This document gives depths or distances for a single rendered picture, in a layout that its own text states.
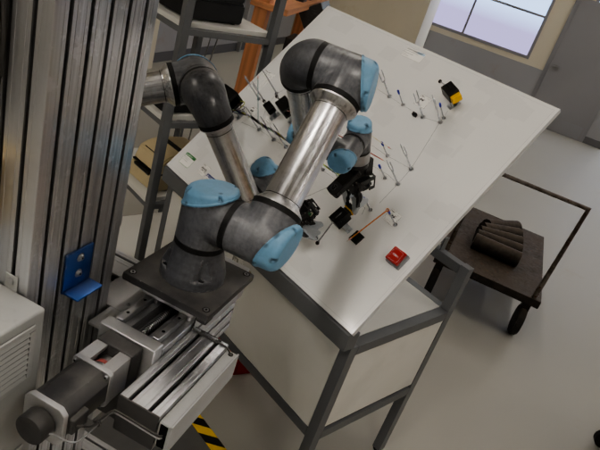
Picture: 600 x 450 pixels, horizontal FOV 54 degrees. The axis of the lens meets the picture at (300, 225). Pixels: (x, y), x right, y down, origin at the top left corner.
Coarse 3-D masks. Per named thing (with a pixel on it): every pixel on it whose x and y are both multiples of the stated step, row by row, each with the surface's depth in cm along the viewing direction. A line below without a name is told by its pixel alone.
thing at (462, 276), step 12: (444, 240) 226; (432, 252) 230; (444, 252) 227; (456, 264) 222; (468, 264) 223; (456, 276) 223; (468, 276) 221; (456, 288) 223; (444, 300) 228; (456, 300) 227
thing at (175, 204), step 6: (174, 192) 257; (174, 198) 258; (180, 198) 254; (174, 204) 258; (180, 204) 254; (174, 210) 259; (168, 216) 263; (174, 216) 259; (168, 222) 264; (174, 222) 260; (168, 228) 264; (174, 228) 260; (168, 234) 265; (174, 234) 261; (162, 240) 269; (168, 240) 265; (162, 246) 269; (234, 258) 231
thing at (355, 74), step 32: (320, 64) 131; (352, 64) 130; (320, 96) 130; (352, 96) 129; (320, 128) 128; (288, 160) 127; (320, 160) 128; (288, 192) 124; (256, 224) 121; (288, 224) 123; (256, 256) 121; (288, 256) 128
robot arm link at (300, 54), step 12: (300, 48) 133; (312, 48) 132; (288, 60) 135; (300, 60) 133; (288, 72) 137; (300, 72) 134; (288, 84) 141; (300, 84) 137; (288, 96) 150; (300, 96) 147; (300, 108) 152; (300, 120) 158; (288, 132) 173
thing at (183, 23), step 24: (192, 0) 226; (168, 24) 238; (192, 24) 236; (216, 24) 246; (240, 24) 262; (192, 48) 305; (264, 48) 264; (168, 120) 248; (192, 120) 261; (144, 192) 271; (144, 216) 269; (120, 240) 307; (144, 240) 275
